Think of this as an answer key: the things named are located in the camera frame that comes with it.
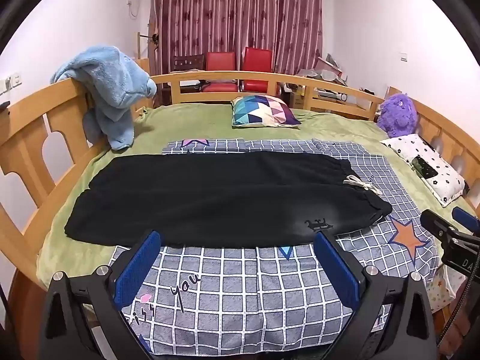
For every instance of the white flower print pillow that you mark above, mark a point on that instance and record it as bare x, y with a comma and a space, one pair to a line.
446, 180

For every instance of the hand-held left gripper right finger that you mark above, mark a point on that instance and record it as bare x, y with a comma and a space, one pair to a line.
337, 270

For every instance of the grey checked star blanket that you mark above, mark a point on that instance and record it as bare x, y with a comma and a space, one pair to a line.
243, 292

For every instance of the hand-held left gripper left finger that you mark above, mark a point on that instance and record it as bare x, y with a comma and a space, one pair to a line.
137, 270

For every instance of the green bed sheet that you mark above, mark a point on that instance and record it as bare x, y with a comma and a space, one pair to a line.
337, 129

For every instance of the wooden coat stand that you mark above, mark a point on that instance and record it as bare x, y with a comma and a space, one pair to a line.
152, 45

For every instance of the wall socket panel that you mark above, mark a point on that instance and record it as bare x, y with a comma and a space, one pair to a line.
9, 82

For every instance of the purple plush toy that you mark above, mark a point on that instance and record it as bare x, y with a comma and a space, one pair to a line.
397, 114

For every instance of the white floral sheet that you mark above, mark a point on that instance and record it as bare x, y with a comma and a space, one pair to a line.
444, 288

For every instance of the dark object on pillow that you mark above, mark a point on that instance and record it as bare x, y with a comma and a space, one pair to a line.
423, 167

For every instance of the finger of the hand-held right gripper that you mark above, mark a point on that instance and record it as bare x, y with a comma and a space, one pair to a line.
467, 219
437, 225

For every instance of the red chair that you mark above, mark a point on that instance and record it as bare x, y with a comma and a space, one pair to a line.
257, 60
220, 62

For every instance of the wooden bed frame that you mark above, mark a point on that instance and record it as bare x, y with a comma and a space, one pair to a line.
33, 120

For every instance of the black pants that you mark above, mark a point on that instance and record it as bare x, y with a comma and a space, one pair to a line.
210, 195

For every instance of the striped maroon curtain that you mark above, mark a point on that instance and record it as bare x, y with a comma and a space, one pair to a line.
240, 11

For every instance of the geometric patterned pillow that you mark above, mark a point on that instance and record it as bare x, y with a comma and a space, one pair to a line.
262, 110

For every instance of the blue fleece blanket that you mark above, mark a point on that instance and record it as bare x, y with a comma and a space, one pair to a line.
108, 82

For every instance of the dark wooden chair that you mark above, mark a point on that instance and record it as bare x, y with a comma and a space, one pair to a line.
187, 63

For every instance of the pile of boxes and papers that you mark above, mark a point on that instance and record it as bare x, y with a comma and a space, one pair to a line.
326, 69

